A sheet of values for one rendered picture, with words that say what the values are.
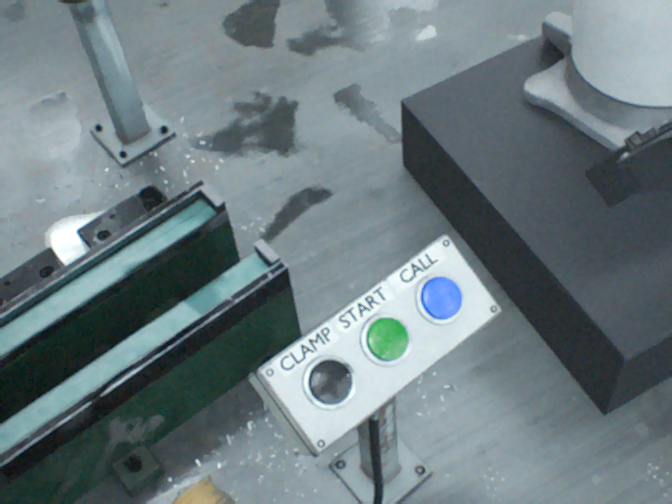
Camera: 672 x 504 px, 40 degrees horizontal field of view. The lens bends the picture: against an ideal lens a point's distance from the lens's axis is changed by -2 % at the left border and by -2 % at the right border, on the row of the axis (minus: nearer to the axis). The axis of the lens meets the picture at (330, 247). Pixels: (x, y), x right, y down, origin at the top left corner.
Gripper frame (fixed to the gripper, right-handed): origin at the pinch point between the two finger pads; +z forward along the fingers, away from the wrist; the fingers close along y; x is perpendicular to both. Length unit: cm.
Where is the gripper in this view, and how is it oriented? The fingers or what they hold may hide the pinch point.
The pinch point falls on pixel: (630, 169)
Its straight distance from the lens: 62.8
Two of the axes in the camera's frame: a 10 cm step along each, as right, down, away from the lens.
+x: 5.9, 8.1, -0.5
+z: -2.3, 2.3, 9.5
